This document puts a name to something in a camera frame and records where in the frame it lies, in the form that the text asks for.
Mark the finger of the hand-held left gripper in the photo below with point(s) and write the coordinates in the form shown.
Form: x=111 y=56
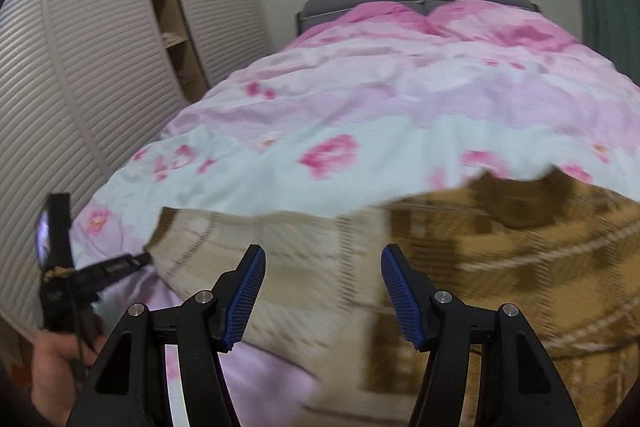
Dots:
x=125 y=265

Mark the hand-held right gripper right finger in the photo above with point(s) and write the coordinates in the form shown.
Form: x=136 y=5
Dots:
x=400 y=297

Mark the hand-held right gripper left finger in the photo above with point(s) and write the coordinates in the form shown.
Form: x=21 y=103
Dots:
x=245 y=297

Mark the brown plaid garment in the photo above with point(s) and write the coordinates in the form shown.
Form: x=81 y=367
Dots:
x=500 y=257

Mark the person's left hand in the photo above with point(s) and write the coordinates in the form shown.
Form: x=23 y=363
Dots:
x=52 y=372

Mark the pink floral duvet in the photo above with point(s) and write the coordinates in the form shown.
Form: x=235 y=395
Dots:
x=350 y=107

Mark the wooden open wardrobe shelf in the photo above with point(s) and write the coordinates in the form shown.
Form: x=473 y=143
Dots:
x=165 y=7

